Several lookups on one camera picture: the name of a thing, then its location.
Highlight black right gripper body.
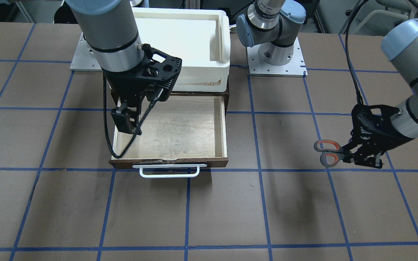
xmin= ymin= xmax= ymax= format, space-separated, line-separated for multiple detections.
xmin=103 ymin=43 xmax=183 ymax=109

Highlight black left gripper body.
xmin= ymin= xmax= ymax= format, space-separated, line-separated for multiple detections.
xmin=343 ymin=104 xmax=413 ymax=163

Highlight grey orange handled scissors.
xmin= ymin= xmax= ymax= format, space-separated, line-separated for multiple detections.
xmin=313 ymin=140 xmax=348 ymax=167

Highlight dark wooden drawer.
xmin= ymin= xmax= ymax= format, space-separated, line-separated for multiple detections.
xmin=109 ymin=90 xmax=229 ymax=179

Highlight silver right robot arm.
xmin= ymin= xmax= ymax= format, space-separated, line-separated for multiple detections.
xmin=67 ymin=0 xmax=182 ymax=135

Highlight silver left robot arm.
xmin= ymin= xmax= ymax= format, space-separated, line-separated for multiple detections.
xmin=237 ymin=0 xmax=418 ymax=169

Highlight cream plastic storage box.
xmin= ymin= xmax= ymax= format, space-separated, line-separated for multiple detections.
xmin=132 ymin=7 xmax=231 ymax=93

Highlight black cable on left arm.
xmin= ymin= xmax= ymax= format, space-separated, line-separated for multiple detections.
xmin=345 ymin=0 xmax=371 ymax=106

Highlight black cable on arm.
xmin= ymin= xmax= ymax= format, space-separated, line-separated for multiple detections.
xmin=103 ymin=78 xmax=166 ymax=159
xmin=345 ymin=0 xmax=371 ymax=106

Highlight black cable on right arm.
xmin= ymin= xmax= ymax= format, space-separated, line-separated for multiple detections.
xmin=103 ymin=78 xmax=166 ymax=159

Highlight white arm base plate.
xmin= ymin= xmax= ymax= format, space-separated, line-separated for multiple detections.
xmin=70 ymin=33 xmax=102 ymax=72
xmin=246 ymin=38 xmax=308 ymax=77

